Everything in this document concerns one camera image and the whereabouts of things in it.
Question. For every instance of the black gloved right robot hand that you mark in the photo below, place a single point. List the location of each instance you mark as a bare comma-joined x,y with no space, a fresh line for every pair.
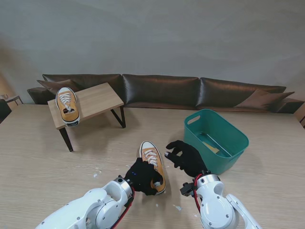
188,159

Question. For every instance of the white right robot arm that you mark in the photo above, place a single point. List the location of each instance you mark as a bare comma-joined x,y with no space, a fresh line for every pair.
216,205

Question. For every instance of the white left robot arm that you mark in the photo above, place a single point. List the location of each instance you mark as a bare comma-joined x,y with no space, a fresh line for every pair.
90,207

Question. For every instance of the wooden shoe brush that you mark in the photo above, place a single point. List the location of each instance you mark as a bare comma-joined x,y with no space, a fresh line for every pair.
210,146

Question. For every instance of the brown sofa cushion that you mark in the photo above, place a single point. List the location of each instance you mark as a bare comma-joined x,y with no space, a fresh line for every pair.
262,99
47,86

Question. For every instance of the light wooden cabinet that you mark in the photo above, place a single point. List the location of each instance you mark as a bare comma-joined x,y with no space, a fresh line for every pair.
300,115

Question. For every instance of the small wooden black-legged bench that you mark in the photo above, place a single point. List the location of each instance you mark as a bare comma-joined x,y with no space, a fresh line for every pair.
95,100

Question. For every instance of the green plastic basket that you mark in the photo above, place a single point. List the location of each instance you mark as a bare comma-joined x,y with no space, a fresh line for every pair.
214,164

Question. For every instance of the dark brown leather sofa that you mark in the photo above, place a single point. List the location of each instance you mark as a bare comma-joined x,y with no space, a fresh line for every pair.
162,90

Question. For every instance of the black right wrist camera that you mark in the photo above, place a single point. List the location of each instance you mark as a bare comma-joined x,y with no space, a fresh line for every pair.
187,188

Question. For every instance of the yellow canvas sneaker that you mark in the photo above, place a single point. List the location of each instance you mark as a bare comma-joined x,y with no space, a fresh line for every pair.
68,112
152,152

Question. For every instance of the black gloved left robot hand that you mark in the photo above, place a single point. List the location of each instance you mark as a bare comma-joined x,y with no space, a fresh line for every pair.
140,176

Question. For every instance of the small wooden side table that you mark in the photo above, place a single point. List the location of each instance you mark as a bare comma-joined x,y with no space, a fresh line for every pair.
14,99

